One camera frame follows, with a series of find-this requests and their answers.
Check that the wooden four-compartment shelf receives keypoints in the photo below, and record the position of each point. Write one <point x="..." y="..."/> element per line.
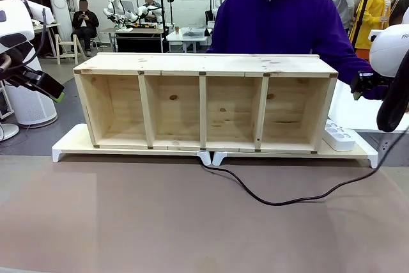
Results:
<point x="204" y="62"/>

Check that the white perforated air purifier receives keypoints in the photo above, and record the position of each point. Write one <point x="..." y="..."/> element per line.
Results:
<point x="32" y="110"/>

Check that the tall white tower appliance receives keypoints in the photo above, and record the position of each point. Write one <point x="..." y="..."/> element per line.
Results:
<point x="59" y="1"/>

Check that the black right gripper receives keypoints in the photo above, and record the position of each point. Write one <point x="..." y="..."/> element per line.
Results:
<point x="370" y="82"/>

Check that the seated man in black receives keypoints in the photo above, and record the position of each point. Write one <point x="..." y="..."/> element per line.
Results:
<point x="84" y="22"/>

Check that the black sleeve on right arm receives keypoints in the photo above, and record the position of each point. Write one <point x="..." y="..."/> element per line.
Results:
<point x="391" y="110"/>

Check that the person's left forearm purple sleeve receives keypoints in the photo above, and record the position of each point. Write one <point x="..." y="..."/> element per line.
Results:
<point x="346" y="71"/>

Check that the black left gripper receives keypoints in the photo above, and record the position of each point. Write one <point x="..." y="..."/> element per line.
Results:
<point x="27" y="78"/>

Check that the brown background table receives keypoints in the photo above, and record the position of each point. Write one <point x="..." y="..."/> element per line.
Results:
<point x="140" y="31"/>

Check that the black light stand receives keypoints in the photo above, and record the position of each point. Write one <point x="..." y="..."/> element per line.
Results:
<point x="162" y="14"/>

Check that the black tripod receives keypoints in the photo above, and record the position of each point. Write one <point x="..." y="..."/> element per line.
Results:
<point x="362" y="14"/>

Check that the white power strip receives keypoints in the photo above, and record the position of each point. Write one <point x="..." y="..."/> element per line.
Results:
<point x="342" y="142"/>

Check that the person in purple hoodie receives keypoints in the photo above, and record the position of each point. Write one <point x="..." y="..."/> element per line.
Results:
<point x="278" y="14"/>

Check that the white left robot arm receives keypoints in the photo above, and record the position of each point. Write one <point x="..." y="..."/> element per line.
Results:
<point x="12" y="17"/>

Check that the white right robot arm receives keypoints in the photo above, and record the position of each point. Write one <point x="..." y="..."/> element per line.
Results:
<point x="390" y="49"/>

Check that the small white background table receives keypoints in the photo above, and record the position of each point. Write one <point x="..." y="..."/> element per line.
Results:
<point x="188" y="37"/>

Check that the wooden riser with white legs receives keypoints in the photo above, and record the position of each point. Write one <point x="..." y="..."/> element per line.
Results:
<point x="73" y="145"/>
<point x="372" y="158"/>

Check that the yellow raincoat mannequin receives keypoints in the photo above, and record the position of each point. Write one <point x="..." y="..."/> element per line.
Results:
<point x="377" y="14"/>

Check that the wooden step stool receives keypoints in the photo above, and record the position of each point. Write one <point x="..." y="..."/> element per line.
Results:
<point x="65" y="44"/>

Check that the white fan base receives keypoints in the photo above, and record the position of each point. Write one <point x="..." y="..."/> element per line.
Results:
<point x="8" y="130"/>

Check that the wooden side desk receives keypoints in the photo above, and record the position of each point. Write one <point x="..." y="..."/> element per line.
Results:
<point x="44" y="27"/>

